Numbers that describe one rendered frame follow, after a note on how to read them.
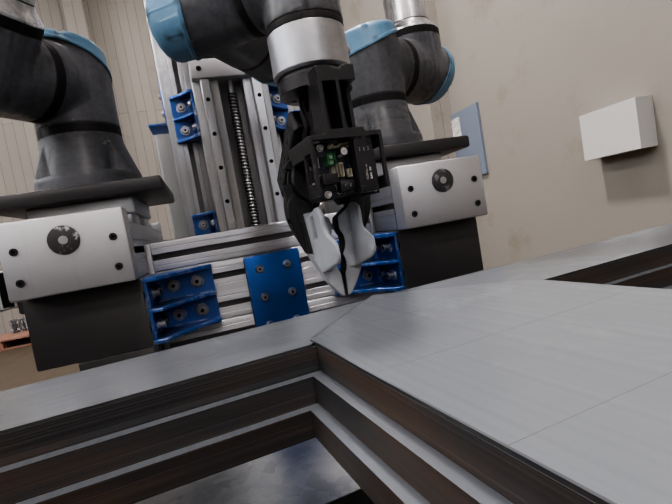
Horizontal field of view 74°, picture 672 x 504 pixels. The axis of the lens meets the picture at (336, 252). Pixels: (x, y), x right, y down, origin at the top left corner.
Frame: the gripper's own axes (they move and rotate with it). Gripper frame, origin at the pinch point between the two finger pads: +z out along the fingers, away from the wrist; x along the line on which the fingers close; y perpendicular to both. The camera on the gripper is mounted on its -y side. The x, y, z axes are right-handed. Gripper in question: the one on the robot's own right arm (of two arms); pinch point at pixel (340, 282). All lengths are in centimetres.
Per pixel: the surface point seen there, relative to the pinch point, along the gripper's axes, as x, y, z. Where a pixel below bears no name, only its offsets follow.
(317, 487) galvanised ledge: -6.9, 1.9, 18.9
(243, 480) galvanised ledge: -13.0, -4.5, 18.9
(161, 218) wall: 7, -768, -63
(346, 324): -6.5, 16.0, 0.5
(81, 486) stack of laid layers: -22.2, 19.3, 3.8
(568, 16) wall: 289, -193, -124
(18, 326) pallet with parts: -216, -742, 64
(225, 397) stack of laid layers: -15.1, 18.1, 2.1
